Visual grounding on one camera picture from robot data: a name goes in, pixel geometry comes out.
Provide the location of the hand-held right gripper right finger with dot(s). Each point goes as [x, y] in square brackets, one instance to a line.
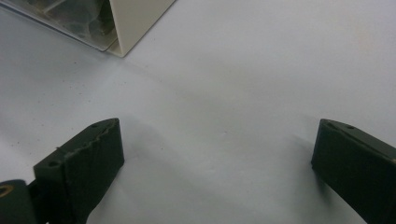
[358, 168]

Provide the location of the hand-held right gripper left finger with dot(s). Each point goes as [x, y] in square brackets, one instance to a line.
[84, 168]

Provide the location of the beige box with clear drawer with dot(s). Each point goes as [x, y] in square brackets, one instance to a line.
[102, 21]

